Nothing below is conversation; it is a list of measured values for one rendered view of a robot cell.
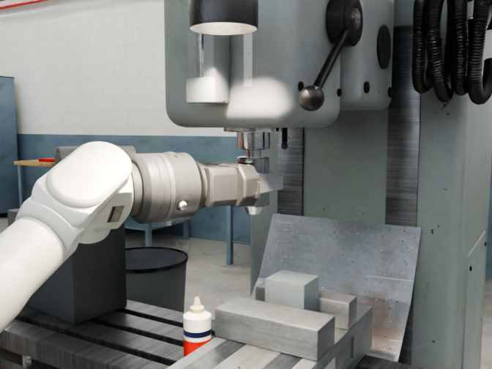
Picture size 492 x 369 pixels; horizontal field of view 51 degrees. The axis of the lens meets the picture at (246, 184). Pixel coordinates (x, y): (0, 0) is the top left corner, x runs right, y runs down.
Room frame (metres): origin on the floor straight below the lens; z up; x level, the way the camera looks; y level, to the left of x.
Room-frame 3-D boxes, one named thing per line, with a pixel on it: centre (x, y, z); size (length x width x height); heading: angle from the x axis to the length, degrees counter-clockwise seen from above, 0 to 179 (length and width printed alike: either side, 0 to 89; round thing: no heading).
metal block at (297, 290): (0.71, -0.07, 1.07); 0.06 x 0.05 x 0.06; 60
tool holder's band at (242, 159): (0.74, -0.01, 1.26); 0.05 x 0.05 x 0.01
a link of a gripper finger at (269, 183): (0.71, -0.03, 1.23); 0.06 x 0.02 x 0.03; 124
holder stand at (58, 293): (1.00, 0.36, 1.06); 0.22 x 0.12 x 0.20; 52
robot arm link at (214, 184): (0.69, 0.07, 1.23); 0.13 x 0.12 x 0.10; 34
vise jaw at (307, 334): (0.66, -0.04, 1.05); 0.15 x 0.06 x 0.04; 60
